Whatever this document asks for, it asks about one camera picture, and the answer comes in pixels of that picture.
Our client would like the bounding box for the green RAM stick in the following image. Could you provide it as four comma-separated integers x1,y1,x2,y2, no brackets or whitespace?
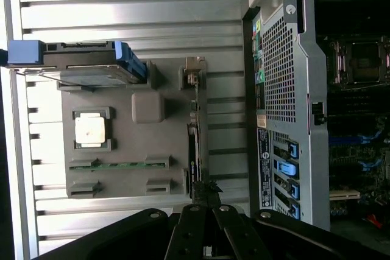
69,161,170,172

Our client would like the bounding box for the grey parts rack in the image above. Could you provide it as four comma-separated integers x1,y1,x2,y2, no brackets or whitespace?
56,58,210,205

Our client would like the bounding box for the white PCI expansion slot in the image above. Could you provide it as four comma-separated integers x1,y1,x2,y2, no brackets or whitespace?
329,189,361,202

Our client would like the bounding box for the green motherboard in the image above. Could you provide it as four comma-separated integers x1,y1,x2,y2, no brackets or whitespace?
315,25,390,221

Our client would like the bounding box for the silver CPU chip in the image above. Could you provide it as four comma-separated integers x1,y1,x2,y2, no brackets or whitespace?
74,113,107,148

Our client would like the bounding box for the blue expansion slot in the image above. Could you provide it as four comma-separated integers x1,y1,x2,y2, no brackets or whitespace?
328,130,383,149

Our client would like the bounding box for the open grey PC case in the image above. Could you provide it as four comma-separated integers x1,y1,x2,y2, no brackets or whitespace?
241,0,390,233

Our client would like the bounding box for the hard disk in blue caddy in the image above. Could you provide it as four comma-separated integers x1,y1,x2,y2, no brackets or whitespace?
6,39,149,86

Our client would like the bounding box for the metal CPU socket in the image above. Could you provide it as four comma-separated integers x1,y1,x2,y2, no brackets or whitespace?
331,35,390,90

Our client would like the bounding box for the red yellow wire bundle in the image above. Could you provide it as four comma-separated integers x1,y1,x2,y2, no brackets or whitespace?
362,212,384,230

